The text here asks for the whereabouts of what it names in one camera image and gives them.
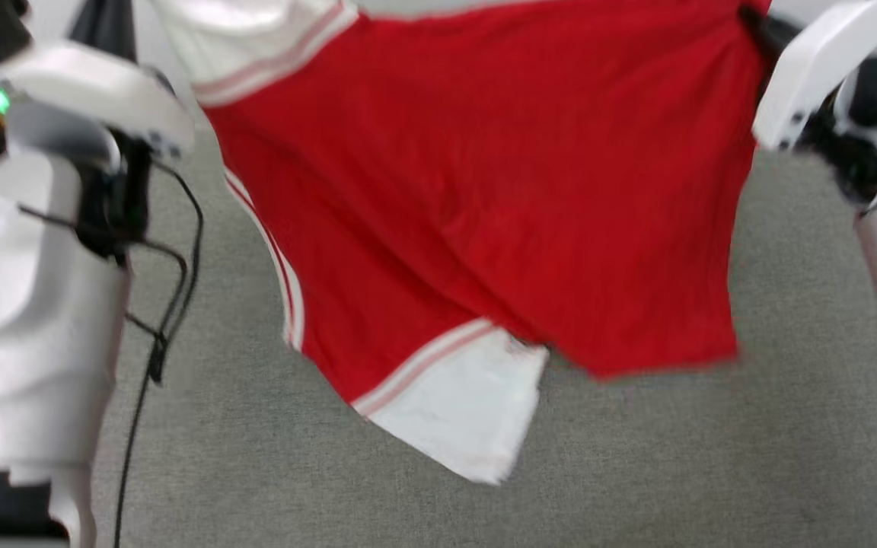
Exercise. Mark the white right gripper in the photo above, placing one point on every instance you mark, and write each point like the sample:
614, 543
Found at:
819, 68

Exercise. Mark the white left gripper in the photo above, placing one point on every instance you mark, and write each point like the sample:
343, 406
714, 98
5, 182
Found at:
96, 95

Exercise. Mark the red and white garment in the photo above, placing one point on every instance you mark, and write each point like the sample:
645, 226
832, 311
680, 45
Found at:
484, 198

